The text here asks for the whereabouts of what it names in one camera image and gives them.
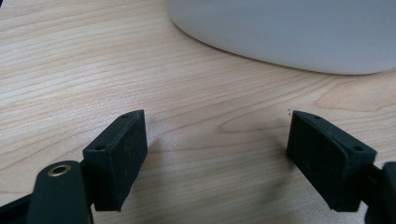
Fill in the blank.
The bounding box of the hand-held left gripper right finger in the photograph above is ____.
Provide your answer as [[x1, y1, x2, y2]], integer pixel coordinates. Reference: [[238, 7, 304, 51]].
[[286, 109, 378, 213]]

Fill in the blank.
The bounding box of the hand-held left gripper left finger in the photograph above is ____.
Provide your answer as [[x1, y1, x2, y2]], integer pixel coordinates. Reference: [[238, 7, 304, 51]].
[[81, 109, 149, 213]]

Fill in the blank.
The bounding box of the white lidded trash can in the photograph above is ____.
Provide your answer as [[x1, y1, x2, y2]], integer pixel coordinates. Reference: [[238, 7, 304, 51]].
[[166, 0, 396, 76]]

